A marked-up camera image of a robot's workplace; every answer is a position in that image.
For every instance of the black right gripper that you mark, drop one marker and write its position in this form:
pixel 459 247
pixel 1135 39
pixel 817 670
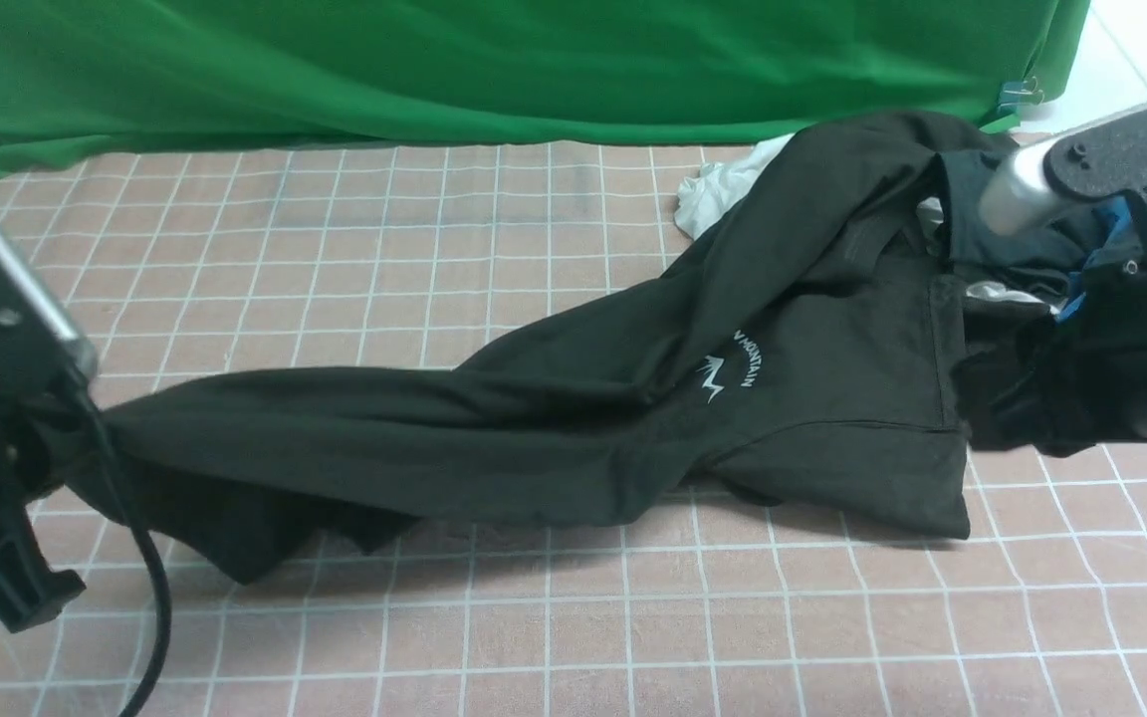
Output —
pixel 1061 383

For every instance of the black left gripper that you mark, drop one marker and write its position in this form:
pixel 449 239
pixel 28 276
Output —
pixel 46 445

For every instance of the dark gray long-sleeve shirt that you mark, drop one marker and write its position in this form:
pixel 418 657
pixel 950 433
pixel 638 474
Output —
pixel 801 350

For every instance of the dark charcoal shirt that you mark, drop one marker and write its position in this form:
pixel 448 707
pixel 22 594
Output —
pixel 1043 262

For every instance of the blue shirt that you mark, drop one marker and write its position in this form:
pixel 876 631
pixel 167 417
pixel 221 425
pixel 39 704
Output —
pixel 1101 259

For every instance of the blue binder clip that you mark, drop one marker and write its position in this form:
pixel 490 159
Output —
pixel 1014 96

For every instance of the white cloth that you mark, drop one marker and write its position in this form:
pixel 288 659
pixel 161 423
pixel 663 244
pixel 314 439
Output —
pixel 704 198

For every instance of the green backdrop cloth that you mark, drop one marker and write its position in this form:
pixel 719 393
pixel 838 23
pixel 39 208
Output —
pixel 82 78

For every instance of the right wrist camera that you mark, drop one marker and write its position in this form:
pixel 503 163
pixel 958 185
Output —
pixel 1044 180

